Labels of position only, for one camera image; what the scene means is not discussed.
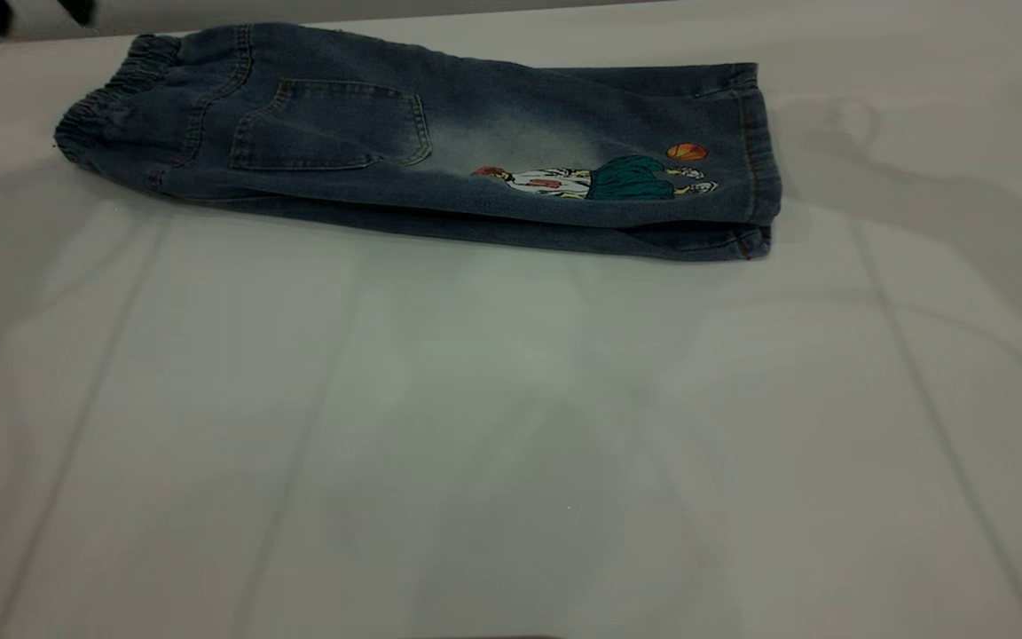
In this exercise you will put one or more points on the blue denim jeans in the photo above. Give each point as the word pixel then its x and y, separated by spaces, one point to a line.
pixel 342 133

